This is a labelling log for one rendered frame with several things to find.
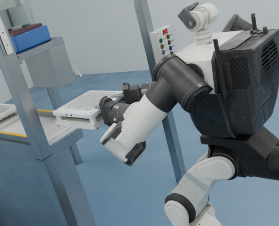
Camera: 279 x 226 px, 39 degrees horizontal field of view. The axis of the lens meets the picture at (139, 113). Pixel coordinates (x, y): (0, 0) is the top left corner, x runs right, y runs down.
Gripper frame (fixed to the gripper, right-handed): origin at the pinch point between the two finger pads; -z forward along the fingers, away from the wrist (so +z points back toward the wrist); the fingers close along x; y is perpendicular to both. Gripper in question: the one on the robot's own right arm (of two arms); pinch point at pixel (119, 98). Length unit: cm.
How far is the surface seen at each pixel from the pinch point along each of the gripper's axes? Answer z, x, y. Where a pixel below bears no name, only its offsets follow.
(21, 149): -60, 23, 13
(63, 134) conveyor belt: -36.3, 19.9, 16.0
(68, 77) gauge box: -28.4, -5.8, 26.7
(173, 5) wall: 18, 22, 359
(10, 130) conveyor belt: -71, 19, 31
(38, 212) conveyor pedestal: -70, 71, 25
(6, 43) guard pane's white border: -40, -34, -3
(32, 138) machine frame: -42.2, 9.9, -4.6
